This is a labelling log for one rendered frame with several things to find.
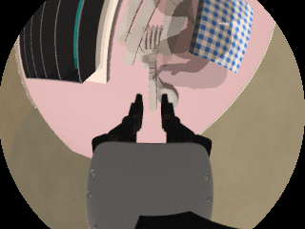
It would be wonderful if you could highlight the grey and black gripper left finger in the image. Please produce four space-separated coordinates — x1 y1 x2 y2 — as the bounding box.
91 94 144 153

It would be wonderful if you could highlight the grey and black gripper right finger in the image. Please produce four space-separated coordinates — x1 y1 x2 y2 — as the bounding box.
161 94 212 158

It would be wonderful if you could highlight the grey metal spoon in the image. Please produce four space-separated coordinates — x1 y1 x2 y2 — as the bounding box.
124 33 178 108

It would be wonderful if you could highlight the blue and white checked towel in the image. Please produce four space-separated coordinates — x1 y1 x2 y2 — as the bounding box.
189 0 254 73

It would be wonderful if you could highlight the cream flat board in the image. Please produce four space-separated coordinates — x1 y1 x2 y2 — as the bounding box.
85 0 121 84

